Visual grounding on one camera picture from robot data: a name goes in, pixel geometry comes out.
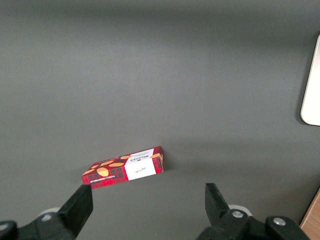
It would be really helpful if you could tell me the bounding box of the wooden drawer cabinet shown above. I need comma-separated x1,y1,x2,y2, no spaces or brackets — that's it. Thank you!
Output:
299,187,320,240

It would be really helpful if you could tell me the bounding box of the white plastic tray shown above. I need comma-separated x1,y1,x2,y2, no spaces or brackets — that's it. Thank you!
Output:
300,33,320,126

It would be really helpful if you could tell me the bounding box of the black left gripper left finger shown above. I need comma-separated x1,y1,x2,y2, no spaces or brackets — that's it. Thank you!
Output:
0,184,94,240

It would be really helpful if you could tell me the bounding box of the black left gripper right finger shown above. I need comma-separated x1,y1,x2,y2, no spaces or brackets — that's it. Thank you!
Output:
196,182,311,240

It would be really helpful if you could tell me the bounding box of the red tartan shortbread box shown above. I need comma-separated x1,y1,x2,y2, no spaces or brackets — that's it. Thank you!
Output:
80,145,165,190

